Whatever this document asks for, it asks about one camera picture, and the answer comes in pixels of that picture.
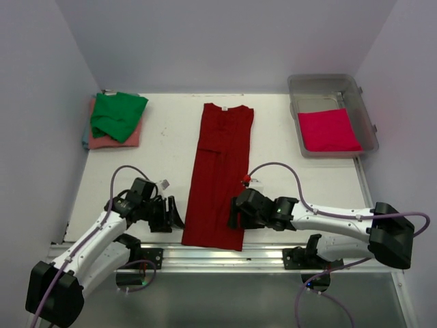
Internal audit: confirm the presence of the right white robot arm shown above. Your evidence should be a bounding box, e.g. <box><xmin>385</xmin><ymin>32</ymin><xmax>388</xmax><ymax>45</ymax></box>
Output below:
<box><xmin>228</xmin><ymin>188</ymin><xmax>414</xmax><ymax>269</ymax></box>

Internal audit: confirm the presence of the clear plastic storage bin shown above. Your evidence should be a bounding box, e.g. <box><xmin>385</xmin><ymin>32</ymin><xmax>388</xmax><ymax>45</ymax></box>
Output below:
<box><xmin>287</xmin><ymin>74</ymin><xmax>378</xmax><ymax>158</ymax></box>

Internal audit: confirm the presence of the magenta folded t-shirt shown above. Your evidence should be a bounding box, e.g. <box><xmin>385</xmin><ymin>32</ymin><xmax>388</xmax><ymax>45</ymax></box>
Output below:
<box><xmin>298</xmin><ymin>108</ymin><xmax>363</xmax><ymax>152</ymax></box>

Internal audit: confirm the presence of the aluminium mounting rail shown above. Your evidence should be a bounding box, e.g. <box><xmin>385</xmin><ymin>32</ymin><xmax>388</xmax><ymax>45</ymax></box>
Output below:
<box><xmin>47</xmin><ymin>241</ymin><xmax>346</xmax><ymax>273</ymax></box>

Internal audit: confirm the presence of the folded salmon pink t-shirt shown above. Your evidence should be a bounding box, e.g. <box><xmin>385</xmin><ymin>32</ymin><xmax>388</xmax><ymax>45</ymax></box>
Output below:
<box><xmin>89</xmin><ymin>99</ymin><xmax>143</xmax><ymax>150</ymax></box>

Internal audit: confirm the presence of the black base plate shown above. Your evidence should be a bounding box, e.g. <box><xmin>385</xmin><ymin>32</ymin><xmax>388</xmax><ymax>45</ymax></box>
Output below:
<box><xmin>129</xmin><ymin>247</ymin><xmax>164</xmax><ymax>270</ymax></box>
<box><xmin>282</xmin><ymin>246</ymin><xmax>344</xmax><ymax>270</ymax></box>

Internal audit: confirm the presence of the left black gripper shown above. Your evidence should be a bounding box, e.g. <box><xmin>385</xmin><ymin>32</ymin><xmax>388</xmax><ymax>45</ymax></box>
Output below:
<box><xmin>141</xmin><ymin>195</ymin><xmax>184</xmax><ymax>232</ymax></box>

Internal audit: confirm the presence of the green t-shirt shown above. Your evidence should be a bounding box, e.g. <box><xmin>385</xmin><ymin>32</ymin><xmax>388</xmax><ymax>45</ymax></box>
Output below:
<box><xmin>90</xmin><ymin>92</ymin><xmax>148</xmax><ymax>143</ymax></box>

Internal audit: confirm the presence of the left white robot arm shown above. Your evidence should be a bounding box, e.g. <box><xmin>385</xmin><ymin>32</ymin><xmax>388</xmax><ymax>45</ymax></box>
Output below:
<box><xmin>25</xmin><ymin>178</ymin><xmax>185</xmax><ymax>327</ymax></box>

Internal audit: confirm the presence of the dark red t-shirt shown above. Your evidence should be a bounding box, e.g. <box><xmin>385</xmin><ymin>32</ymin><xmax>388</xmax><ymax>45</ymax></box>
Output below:
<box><xmin>182</xmin><ymin>103</ymin><xmax>254</xmax><ymax>251</ymax></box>

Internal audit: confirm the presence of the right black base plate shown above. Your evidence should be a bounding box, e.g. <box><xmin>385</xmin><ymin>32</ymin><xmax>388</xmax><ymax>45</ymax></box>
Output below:
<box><xmin>282</xmin><ymin>246</ymin><xmax>344</xmax><ymax>270</ymax></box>

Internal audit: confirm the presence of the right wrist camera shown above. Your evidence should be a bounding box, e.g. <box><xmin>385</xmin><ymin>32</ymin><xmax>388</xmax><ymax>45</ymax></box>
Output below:
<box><xmin>246</xmin><ymin>178</ymin><xmax>264</xmax><ymax>193</ymax></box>

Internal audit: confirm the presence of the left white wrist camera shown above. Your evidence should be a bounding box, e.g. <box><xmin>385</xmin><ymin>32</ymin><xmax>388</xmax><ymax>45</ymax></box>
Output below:
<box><xmin>156</xmin><ymin>179</ymin><xmax>170</xmax><ymax>191</ymax></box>

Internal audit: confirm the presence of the folded light blue t-shirt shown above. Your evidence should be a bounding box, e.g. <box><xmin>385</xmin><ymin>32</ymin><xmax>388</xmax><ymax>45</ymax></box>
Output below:
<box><xmin>81</xmin><ymin>126</ymin><xmax>89</xmax><ymax>150</ymax></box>

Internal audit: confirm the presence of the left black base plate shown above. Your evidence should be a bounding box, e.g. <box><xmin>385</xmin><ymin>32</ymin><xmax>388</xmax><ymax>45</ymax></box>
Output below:
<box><xmin>129</xmin><ymin>247</ymin><xmax>164</xmax><ymax>270</ymax></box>

